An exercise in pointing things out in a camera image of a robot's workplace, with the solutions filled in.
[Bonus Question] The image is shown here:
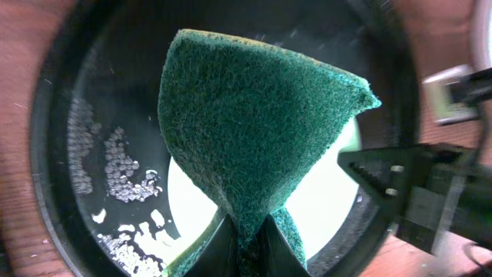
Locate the white plate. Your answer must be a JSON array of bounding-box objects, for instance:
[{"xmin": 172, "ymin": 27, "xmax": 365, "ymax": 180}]
[{"xmin": 470, "ymin": 0, "xmax": 491, "ymax": 71}]

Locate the green yellow sponge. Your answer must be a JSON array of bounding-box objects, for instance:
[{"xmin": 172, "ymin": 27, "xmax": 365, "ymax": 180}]
[{"xmin": 158, "ymin": 29, "xmax": 380, "ymax": 276}]

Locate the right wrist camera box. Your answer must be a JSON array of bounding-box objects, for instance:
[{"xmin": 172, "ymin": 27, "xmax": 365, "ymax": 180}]
[{"xmin": 422, "ymin": 65, "xmax": 491, "ymax": 125}]

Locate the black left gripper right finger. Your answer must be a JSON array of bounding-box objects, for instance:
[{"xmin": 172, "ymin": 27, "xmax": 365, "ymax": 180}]
[{"xmin": 257, "ymin": 215, "xmax": 310, "ymax": 277}]

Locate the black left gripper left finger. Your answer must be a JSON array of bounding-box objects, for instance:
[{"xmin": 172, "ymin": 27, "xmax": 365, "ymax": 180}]
[{"xmin": 184, "ymin": 215, "xmax": 238, "ymax": 277}]

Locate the round black tray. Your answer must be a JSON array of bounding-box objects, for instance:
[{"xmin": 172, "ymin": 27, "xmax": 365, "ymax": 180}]
[{"xmin": 30, "ymin": 0, "xmax": 419, "ymax": 276}]

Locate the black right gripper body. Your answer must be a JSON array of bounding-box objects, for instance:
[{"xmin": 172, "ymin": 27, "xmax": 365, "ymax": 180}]
[{"xmin": 396, "ymin": 144, "xmax": 491, "ymax": 255}]

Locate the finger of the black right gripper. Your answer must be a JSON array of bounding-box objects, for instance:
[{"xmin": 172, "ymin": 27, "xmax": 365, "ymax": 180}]
[{"xmin": 337, "ymin": 148, "xmax": 407, "ymax": 215}]

